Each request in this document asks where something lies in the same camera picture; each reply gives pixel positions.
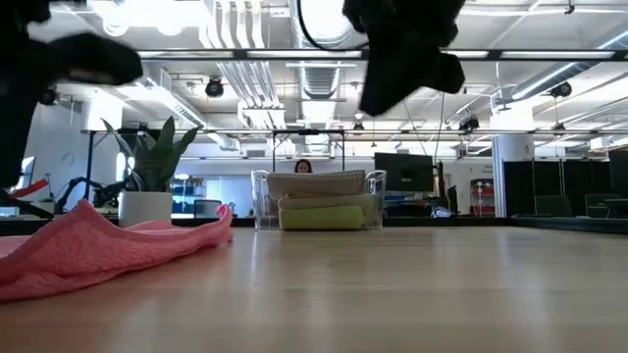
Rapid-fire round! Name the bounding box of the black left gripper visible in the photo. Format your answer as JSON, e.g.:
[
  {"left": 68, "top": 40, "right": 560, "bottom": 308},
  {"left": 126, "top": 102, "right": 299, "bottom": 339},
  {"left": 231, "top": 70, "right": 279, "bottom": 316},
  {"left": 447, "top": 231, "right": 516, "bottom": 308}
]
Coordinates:
[{"left": 0, "top": 31, "right": 144, "bottom": 102}]

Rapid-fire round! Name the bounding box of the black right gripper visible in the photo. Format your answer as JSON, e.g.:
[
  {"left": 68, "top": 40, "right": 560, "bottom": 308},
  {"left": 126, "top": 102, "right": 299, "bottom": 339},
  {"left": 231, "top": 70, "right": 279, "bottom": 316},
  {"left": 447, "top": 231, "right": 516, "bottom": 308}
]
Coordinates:
[{"left": 342, "top": 0, "right": 467, "bottom": 117}]

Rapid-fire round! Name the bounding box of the grey waffle microfiber towel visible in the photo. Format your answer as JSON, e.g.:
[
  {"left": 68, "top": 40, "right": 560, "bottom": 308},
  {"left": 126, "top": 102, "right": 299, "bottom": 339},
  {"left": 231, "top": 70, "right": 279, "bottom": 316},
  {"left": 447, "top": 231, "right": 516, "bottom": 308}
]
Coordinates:
[{"left": 266, "top": 170, "right": 367, "bottom": 200}]

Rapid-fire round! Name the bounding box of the lime green microfiber towel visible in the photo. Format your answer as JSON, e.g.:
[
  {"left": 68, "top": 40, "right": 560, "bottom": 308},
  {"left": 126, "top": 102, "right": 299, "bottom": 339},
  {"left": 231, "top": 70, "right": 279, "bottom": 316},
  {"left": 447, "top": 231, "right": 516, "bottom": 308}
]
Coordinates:
[{"left": 279, "top": 204, "right": 367, "bottom": 231}]

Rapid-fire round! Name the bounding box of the pink microfiber towel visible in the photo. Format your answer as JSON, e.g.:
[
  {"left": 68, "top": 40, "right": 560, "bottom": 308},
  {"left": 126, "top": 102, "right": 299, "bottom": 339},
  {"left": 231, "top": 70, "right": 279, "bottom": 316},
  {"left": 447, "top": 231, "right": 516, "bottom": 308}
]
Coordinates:
[{"left": 0, "top": 198, "right": 235, "bottom": 303}]

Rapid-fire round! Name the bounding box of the black computer monitor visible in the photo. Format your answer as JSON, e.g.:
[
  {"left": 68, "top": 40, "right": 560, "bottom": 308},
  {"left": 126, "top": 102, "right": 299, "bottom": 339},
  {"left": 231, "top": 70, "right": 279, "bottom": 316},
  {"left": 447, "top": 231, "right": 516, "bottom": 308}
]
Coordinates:
[{"left": 374, "top": 151, "right": 436, "bottom": 193}]

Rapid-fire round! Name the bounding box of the laptop screen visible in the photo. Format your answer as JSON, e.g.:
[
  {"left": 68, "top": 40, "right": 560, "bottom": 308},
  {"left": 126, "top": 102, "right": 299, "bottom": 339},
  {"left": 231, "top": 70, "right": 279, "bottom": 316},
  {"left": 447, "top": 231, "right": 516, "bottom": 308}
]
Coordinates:
[{"left": 19, "top": 155, "right": 37, "bottom": 190}]

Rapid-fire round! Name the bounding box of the white ceiling pipe bundle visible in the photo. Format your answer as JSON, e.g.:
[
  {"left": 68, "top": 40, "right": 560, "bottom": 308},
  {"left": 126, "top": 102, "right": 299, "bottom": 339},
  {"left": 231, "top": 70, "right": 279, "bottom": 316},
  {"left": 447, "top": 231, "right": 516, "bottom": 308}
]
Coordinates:
[{"left": 198, "top": 0, "right": 288, "bottom": 131}]

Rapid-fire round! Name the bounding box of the white room pillar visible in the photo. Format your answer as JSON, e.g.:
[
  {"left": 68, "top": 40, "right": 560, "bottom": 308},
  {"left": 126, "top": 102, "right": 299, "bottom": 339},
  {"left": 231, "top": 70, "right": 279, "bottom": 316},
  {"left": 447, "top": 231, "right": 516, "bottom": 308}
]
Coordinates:
[{"left": 492, "top": 134, "right": 536, "bottom": 218}]

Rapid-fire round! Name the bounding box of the red bar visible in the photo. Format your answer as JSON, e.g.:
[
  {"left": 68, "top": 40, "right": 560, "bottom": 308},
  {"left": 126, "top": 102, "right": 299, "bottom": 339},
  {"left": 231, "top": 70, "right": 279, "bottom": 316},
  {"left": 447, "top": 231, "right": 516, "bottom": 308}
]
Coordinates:
[{"left": 10, "top": 177, "right": 50, "bottom": 200}]

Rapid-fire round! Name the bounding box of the red storage shelf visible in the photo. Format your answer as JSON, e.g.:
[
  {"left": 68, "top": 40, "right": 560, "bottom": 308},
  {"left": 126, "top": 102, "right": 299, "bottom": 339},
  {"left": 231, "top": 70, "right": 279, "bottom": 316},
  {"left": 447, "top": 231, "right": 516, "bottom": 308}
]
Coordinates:
[{"left": 469, "top": 177, "right": 496, "bottom": 217}]

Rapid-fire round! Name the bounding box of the snake plant in white pot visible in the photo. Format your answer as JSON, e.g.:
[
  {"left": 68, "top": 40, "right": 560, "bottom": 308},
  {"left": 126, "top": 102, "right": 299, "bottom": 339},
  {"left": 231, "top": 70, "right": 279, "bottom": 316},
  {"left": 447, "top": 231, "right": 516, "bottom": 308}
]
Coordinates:
[{"left": 100, "top": 116, "right": 200, "bottom": 229}]

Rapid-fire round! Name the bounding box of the blue storage shelf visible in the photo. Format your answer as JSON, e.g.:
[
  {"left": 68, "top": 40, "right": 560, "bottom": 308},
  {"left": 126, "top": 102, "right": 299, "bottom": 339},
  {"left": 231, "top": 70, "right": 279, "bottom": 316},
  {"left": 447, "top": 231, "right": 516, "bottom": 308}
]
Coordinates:
[{"left": 171, "top": 174, "right": 206, "bottom": 213}]

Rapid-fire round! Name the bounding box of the clear plastic bin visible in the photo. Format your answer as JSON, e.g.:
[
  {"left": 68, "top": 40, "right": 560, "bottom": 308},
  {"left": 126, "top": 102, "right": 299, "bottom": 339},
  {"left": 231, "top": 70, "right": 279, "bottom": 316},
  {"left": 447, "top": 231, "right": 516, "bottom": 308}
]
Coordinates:
[{"left": 250, "top": 169, "right": 388, "bottom": 231}]

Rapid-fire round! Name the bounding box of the black partition screen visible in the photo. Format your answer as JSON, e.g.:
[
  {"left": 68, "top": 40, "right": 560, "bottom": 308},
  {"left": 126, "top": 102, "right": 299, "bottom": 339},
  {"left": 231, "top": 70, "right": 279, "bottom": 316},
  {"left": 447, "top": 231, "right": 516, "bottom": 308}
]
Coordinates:
[{"left": 502, "top": 159, "right": 614, "bottom": 218}]

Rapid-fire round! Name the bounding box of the grey office chair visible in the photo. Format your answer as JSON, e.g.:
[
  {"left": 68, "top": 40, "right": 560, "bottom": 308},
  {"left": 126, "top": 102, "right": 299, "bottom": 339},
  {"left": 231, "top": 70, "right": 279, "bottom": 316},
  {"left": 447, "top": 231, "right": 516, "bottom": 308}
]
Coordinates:
[
  {"left": 533, "top": 194, "right": 574, "bottom": 218},
  {"left": 583, "top": 192, "right": 622, "bottom": 220}
]

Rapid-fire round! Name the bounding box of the silver ribbed ventilation duct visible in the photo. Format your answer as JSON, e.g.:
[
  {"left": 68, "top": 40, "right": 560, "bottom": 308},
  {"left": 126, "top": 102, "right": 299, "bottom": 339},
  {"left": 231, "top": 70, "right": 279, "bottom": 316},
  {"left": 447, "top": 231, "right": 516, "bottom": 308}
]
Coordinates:
[{"left": 288, "top": 0, "right": 359, "bottom": 99}]

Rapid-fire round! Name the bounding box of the black right camera cable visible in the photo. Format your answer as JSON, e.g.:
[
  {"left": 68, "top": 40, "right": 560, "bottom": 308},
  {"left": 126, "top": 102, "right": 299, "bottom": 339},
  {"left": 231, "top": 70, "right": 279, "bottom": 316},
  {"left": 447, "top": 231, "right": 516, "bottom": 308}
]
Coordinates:
[{"left": 295, "top": 0, "right": 369, "bottom": 52}]

